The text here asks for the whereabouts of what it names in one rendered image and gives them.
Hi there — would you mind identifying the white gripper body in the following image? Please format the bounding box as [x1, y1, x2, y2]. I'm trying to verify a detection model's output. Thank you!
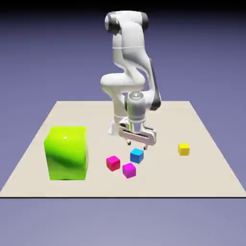
[117, 123, 158, 146]

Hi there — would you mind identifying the large green box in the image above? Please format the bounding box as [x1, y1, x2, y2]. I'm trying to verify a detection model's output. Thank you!
[43, 126, 89, 181]

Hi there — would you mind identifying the small pink cube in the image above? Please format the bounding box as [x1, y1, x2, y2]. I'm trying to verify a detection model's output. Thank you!
[106, 155, 121, 172]

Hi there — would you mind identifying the small magenta cube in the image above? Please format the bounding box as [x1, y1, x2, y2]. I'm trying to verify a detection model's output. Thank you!
[122, 162, 137, 179]

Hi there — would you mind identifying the small yellow cube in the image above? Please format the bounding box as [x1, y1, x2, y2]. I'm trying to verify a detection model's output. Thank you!
[178, 143, 191, 157]

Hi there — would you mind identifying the small blue cube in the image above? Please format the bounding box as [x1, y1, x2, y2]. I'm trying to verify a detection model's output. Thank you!
[130, 147, 145, 164]

